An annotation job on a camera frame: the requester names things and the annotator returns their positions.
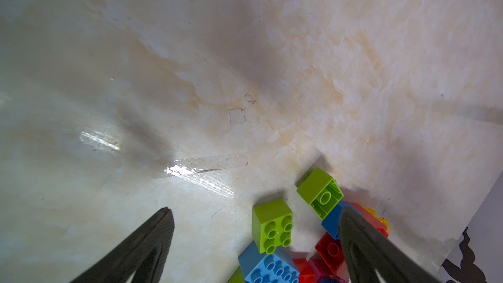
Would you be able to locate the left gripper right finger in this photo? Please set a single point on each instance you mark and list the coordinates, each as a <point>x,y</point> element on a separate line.
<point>371,257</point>

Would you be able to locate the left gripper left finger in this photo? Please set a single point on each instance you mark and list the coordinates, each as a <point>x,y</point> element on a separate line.
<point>141,257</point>

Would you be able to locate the red square brick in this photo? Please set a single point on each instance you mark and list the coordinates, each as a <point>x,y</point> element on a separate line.
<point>370,216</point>
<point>331,252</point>

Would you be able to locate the dark blue square brick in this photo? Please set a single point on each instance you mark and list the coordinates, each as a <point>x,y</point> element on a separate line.
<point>331,222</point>

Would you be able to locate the red long brick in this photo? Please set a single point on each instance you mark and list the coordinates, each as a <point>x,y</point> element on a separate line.
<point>306,273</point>

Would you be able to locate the yellow square brick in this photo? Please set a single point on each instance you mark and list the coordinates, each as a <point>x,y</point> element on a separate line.
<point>381,217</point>

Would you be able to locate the upside-down lime square brick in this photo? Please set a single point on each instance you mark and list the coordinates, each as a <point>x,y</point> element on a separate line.
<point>321,192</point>

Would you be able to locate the light blue long brick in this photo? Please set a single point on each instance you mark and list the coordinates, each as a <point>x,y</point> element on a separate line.
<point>261,267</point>

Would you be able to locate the lime square brick front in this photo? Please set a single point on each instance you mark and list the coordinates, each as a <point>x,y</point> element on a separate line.
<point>237,277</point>

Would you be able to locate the lime square brick studs up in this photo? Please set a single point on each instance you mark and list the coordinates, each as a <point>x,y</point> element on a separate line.
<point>272,225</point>

